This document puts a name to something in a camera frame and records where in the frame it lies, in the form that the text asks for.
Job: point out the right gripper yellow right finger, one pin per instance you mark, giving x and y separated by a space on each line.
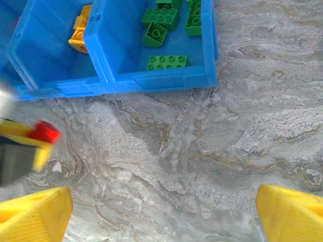
292 216

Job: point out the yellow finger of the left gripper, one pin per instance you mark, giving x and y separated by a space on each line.
43 157
15 128

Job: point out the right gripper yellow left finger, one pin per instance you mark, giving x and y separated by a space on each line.
32 216

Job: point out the small red lego brick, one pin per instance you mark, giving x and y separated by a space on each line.
46 133

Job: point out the yellow lego brick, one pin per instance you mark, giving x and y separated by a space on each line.
82 17
78 40

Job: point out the long green lego brick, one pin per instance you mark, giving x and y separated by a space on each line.
167 62

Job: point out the curved green lego brick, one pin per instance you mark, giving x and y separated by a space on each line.
154 35

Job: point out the blue plastic bin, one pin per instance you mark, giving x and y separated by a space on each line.
7 37
50 50
161 80

